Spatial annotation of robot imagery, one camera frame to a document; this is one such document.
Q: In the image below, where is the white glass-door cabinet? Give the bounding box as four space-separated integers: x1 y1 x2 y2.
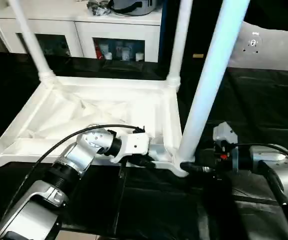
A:
0 0 164 64

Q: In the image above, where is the white plastic table top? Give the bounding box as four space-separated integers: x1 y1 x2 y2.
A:
0 74 197 179

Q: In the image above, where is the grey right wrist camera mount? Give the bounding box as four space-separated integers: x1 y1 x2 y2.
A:
212 121 240 174

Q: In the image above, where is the black work mat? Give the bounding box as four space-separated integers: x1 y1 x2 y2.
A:
0 51 288 237

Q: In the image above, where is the grey round helmet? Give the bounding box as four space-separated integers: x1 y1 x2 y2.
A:
108 0 161 17

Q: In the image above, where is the black cabinet with gold label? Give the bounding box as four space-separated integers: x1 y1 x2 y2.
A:
158 0 211 74

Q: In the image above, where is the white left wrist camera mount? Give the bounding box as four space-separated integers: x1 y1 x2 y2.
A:
110 131 151 165

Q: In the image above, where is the dark clutter pile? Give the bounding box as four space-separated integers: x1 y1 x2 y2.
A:
87 0 111 17

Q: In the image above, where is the grey cushion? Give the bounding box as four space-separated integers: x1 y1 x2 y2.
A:
228 21 288 73

